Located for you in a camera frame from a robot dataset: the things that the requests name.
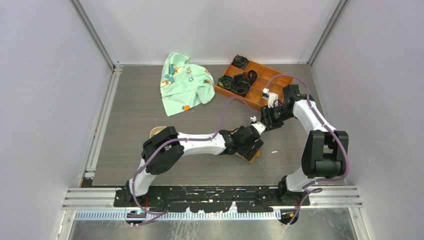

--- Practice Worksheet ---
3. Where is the orange leather card holder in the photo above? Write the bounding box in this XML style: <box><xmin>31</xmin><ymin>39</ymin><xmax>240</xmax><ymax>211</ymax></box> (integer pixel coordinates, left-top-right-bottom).
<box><xmin>235</xmin><ymin>149</ymin><xmax>262</xmax><ymax>163</ymax></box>

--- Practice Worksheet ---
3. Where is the beige oval card tray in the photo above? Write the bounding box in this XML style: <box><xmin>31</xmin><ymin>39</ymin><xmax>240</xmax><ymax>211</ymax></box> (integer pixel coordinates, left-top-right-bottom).
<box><xmin>149</xmin><ymin>126</ymin><xmax>167</xmax><ymax>138</ymax></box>

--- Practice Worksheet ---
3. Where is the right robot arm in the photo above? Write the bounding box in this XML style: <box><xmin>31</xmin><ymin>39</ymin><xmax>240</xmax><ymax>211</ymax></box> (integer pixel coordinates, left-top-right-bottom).
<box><xmin>260</xmin><ymin>84</ymin><xmax>349</xmax><ymax>206</ymax></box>

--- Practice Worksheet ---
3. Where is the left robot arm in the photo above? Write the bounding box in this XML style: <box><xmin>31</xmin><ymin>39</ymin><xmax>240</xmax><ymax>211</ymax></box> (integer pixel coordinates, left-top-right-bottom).
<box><xmin>126</xmin><ymin>122</ymin><xmax>266</xmax><ymax>207</ymax></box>

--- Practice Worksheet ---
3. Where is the orange compartment organizer tray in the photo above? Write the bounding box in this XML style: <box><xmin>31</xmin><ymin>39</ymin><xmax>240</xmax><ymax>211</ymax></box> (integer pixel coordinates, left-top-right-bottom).
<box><xmin>214</xmin><ymin>60</ymin><xmax>294</xmax><ymax>111</ymax></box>

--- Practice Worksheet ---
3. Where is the black orange rolled tie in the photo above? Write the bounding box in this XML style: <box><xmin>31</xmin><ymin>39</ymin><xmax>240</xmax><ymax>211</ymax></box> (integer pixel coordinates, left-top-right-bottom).
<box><xmin>244</xmin><ymin>70</ymin><xmax>258</xmax><ymax>85</ymax></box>

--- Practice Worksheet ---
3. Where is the blue yellow rolled tie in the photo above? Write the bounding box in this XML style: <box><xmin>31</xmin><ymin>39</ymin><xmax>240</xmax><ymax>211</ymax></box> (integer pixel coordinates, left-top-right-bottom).
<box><xmin>217</xmin><ymin>74</ymin><xmax>233</xmax><ymax>91</ymax></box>

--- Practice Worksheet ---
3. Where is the dark green rolled tie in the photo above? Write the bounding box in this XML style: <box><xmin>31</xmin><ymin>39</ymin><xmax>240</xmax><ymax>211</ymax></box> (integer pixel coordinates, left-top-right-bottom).
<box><xmin>231</xmin><ymin>54</ymin><xmax>249</xmax><ymax>70</ymax></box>

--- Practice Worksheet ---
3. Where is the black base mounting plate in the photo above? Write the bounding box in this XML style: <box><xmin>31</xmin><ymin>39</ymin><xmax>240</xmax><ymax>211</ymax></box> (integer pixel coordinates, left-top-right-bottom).
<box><xmin>113</xmin><ymin>185</ymin><xmax>310</xmax><ymax>213</ymax></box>

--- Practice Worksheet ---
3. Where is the light green printed shirt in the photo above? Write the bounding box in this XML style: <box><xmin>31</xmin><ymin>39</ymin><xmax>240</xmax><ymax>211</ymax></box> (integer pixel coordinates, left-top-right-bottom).
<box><xmin>159</xmin><ymin>52</ymin><xmax>215</xmax><ymax>117</ymax></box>

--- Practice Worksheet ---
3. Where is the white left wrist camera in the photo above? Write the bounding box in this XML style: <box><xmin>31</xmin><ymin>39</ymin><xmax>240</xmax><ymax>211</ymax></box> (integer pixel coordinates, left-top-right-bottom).
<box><xmin>250</xmin><ymin>121</ymin><xmax>267</xmax><ymax>136</ymax></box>

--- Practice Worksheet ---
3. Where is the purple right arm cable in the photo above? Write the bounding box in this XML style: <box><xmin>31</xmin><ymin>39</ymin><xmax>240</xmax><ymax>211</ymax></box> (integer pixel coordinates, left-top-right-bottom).
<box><xmin>264</xmin><ymin>73</ymin><xmax>351</xmax><ymax>228</ymax></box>

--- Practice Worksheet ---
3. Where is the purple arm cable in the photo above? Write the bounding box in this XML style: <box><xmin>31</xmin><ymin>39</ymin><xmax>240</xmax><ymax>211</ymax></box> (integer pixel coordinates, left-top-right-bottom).
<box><xmin>127</xmin><ymin>96</ymin><xmax>258</xmax><ymax>228</ymax></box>
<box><xmin>264</xmin><ymin>73</ymin><xmax>351</xmax><ymax>228</ymax></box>

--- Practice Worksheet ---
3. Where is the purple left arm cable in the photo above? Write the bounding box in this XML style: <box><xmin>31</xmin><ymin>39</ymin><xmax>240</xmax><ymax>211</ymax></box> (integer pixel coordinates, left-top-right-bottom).
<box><xmin>127</xmin><ymin>96</ymin><xmax>258</xmax><ymax>228</ymax></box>

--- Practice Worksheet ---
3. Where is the aluminium front rail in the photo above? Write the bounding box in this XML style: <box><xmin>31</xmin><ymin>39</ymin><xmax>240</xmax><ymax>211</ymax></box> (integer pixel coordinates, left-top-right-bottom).
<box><xmin>62</xmin><ymin>186</ymin><xmax>363</xmax><ymax>225</ymax></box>

